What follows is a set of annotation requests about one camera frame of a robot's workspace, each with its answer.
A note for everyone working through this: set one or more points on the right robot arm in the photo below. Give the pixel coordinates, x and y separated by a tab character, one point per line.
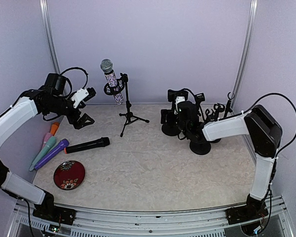
263	130

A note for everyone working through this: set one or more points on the black stand of purple microphone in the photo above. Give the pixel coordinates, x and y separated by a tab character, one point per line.
199	98

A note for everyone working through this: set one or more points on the teal microphone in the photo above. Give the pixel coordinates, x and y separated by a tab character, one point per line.
47	146

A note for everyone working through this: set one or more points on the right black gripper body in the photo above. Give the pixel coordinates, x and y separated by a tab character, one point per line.
170	122

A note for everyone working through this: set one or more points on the front aluminium rail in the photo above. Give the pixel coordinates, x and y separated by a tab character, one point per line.
90	222

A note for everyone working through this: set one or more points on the black tripod stand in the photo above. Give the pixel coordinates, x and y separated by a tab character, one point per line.
130	117

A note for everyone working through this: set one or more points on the orange microphone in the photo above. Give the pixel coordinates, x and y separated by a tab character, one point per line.
54	128

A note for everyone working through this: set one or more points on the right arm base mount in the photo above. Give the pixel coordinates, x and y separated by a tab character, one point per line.
241	214

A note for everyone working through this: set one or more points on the purple-head microphone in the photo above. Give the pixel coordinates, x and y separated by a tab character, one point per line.
51	154

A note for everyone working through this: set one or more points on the right aluminium frame post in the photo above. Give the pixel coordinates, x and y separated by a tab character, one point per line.
245	50

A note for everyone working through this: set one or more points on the left aluminium frame post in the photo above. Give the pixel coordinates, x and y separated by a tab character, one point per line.
49	35

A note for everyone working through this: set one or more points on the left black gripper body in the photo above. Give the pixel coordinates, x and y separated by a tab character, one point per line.
71	117

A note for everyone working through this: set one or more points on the pink microphone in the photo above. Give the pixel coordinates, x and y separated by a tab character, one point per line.
46	138

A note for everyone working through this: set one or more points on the red floral plate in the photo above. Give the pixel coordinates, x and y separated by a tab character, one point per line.
69	175

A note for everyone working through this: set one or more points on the black stand of pink microphone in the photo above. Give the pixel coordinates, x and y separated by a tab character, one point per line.
218	108

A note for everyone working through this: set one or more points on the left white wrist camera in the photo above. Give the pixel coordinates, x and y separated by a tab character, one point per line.
82	95

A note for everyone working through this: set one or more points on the black stand of orange microphone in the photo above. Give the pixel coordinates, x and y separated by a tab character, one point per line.
228	108

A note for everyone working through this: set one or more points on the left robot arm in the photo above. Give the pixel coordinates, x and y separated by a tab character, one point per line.
49	98

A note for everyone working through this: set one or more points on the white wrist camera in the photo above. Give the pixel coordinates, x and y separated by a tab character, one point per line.
82	95
178	100

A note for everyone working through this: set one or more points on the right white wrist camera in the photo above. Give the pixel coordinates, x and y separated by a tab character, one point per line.
178	100

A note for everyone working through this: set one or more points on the black microphone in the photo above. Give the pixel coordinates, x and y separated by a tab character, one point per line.
102	142

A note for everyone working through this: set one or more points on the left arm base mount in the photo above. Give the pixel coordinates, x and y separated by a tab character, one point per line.
59	215

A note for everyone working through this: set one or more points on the black stand of teal microphone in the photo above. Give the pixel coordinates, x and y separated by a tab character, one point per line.
198	143

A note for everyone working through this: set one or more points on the aluminium frame post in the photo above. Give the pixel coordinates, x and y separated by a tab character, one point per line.
245	50
49	35

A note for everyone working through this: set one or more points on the glitter silver-head microphone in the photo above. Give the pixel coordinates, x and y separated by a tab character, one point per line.
112	88

